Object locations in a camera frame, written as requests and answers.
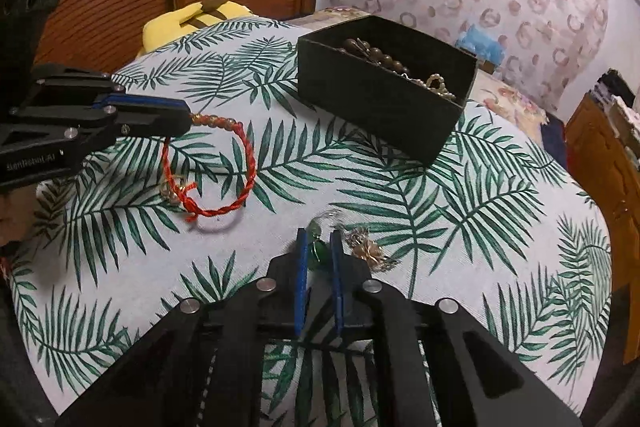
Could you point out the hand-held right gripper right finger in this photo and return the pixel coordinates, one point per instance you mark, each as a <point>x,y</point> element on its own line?
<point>337,287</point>

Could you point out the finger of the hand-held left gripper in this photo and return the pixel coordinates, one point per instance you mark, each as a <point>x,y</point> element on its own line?
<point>150,123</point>
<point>75,87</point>

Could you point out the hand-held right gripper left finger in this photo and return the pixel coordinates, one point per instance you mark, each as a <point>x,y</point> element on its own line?
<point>301,287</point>

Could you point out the black box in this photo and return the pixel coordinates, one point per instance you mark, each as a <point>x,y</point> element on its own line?
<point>380,117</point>

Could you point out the gold jewelry piece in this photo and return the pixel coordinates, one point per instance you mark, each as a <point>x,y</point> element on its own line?
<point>367,252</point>

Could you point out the person's left hand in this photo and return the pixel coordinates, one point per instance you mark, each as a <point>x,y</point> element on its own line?
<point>12,219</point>

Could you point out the yellow plush toy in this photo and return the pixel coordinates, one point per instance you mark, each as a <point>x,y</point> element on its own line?
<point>170,27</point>

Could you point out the navy blanket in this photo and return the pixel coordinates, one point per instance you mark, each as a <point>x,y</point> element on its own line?
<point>552,137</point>

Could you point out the small cardboard box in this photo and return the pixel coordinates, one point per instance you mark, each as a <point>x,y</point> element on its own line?
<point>487,67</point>

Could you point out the blue plastic bag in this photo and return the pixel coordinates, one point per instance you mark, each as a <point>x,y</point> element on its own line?
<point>480,44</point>

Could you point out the wooden sideboard cabinet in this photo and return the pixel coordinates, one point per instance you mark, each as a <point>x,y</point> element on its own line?
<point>605,167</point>

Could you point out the stack of folded clothes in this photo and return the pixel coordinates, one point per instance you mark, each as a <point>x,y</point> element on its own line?
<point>617,82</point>

